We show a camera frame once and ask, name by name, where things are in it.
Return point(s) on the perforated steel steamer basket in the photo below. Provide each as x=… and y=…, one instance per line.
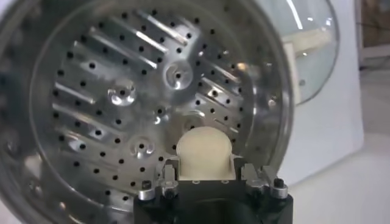
x=122, y=91

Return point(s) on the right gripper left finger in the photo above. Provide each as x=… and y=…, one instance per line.
x=166, y=182

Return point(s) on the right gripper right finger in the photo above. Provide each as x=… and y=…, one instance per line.
x=256, y=181

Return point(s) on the white steamed baozi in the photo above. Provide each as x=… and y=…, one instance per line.
x=204, y=152

